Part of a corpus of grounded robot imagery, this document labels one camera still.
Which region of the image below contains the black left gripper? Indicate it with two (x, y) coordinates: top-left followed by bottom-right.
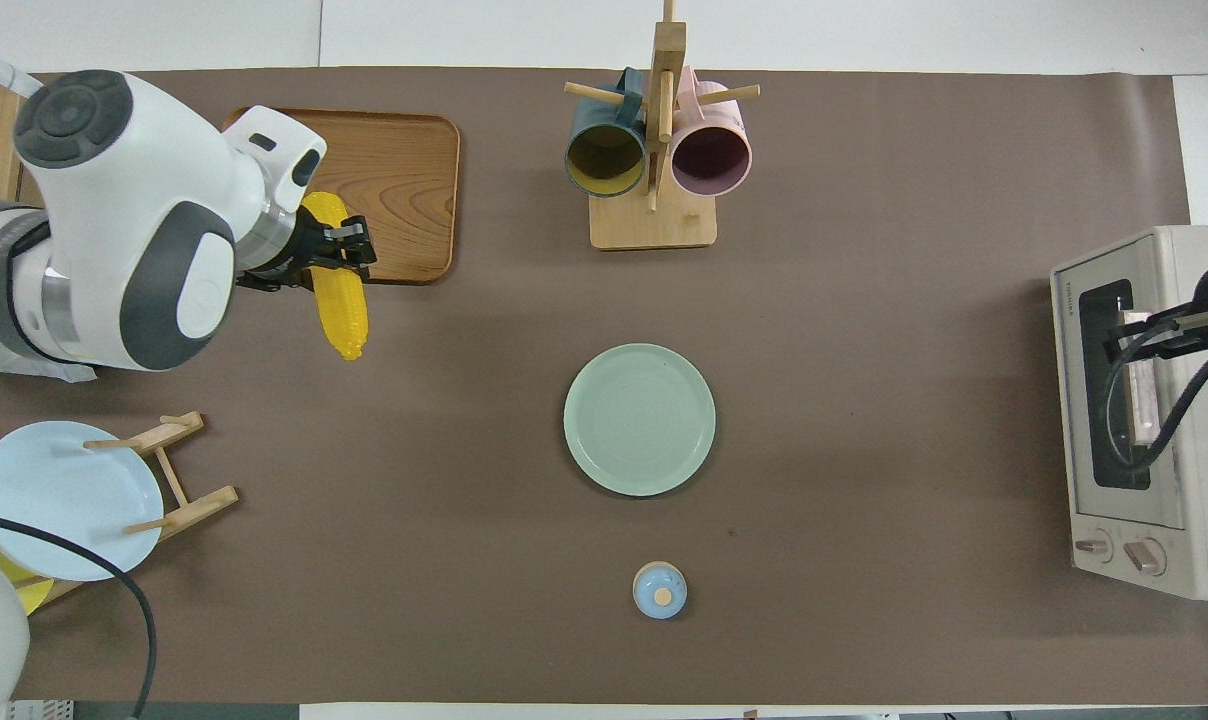
(236, 208), (378, 293)

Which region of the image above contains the pale green plate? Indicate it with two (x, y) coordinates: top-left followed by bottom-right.
(563, 343), (717, 498)

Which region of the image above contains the white toaster oven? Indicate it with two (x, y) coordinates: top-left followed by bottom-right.
(1051, 225), (1208, 601)

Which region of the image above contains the wooden serving tray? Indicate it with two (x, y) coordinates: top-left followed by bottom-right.
(222, 107), (462, 286)

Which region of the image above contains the dark blue mug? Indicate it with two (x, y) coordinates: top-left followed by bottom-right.
(564, 68), (650, 199)

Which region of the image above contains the wooden mug tree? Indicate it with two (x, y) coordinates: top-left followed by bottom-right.
(564, 0), (762, 251)

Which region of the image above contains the wooden plate rack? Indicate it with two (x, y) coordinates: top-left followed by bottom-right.
(4, 410), (240, 606)

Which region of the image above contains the plain white cloth scrap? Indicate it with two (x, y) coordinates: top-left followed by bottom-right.
(0, 362), (98, 384)

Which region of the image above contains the pink mug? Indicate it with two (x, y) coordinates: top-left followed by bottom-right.
(669, 66), (754, 198)

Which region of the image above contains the brown table mat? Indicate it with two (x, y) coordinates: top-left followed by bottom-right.
(0, 68), (1208, 706)

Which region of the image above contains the light blue plate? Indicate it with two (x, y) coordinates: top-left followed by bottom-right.
(0, 420), (165, 583)

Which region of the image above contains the yellow plate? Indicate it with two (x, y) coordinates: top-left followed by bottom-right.
(0, 470), (55, 617)

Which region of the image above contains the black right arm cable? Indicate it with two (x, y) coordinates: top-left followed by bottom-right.
(1104, 300), (1208, 473)

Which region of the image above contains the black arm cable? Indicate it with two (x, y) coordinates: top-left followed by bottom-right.
(1104, 300), (1208, 473)
(0, 508), (158, 720)

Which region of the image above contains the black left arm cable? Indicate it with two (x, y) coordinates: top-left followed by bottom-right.
(0, 508), (158, 720)

